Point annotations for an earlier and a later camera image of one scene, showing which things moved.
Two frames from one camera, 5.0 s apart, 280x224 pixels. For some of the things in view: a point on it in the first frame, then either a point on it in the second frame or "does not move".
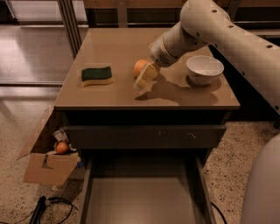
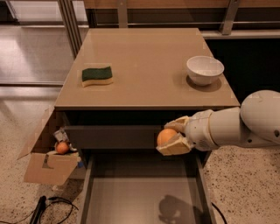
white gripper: [159, 54] → [199, 130]
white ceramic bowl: [203, 70] does not move
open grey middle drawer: [146, 189] does not move
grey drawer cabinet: [144, 148] does not move
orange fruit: [140, 66] → [164, 136]
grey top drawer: [148, 136] does not move
